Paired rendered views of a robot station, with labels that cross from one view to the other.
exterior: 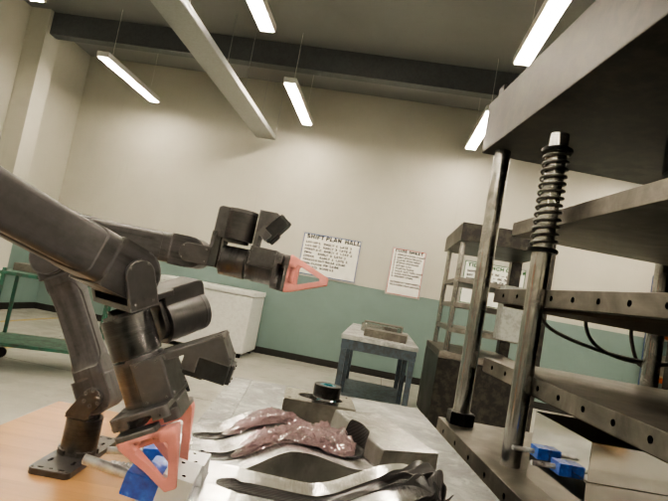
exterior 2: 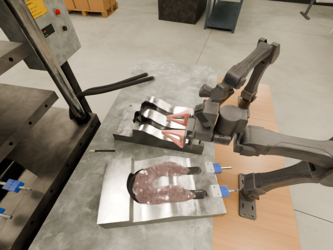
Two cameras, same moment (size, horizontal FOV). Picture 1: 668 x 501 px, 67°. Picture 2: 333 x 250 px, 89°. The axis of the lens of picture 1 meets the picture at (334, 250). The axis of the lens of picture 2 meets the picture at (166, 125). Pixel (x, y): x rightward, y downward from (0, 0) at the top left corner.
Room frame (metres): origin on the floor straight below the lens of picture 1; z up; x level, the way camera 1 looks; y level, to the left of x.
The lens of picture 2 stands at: (1.29, 0.09, 1.61)
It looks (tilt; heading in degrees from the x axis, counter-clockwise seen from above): 51 degrees down; 194
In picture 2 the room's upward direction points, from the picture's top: straight up
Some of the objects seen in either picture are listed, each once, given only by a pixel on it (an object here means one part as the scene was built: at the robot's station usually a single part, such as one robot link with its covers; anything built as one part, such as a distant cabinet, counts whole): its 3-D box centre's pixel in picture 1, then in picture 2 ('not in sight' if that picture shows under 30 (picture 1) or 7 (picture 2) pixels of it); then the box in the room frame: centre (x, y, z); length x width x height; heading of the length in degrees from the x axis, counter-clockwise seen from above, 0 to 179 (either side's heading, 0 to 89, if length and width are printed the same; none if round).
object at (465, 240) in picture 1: (481, 330); not in sight; (5.43, -1.70, 1.03); 1.54 x 0.94 x 2.06; 174
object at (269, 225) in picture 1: (271, 241); (203, 119); (0.96, 0.12, 1.25); 0.07 x 0.06 x 0.11; 179
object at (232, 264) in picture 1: (235, 258); (221, 133); (0.96, 0.18, 1.20); 0.07 x 0.06 x 0.07; 89
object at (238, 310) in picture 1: (205, 314); not in sight; (7.58, 1.69, 0.47); 1.52 x 0.77 x 0.94; 84
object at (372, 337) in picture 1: (374, 366); not in sight; (5.56, -0.65, 0.44); 1.90 x 0.70 x 0.89; 174
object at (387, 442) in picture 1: (291, 449); (162, 186); (1.04, 0.01, 0.85); 0.50 x 0.26 x 0.11; 110
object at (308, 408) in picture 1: (317, 410); not in sight; (1.49, -0.03, 0.83); 0.20 x 0.15 x 0.07; 92
